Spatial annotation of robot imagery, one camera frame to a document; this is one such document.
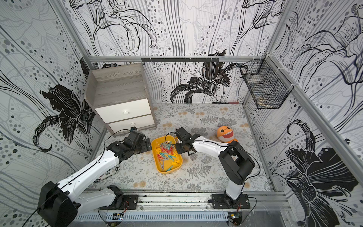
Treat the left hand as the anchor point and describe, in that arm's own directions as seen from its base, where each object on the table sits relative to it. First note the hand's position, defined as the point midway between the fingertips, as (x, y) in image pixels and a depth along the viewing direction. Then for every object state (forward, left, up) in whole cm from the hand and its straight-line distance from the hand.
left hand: (145, 148), depth 83 cm
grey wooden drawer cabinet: (+23, +16, +20) cm, 34 cm away
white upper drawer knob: (+17, +13, +13) cm, 25 cm away
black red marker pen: (+51, -56, -11) cm, 77 cm away
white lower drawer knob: (+18, +13, -1) cm, 23 cm away
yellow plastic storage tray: (-1, -12, -9) cm, 15 cm away
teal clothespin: (-1, -15, -8) cm, 17 cm away
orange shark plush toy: (+12, -50, -1) cm, 51 cm away
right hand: (+5, -21, -7) cm, 23 cm away
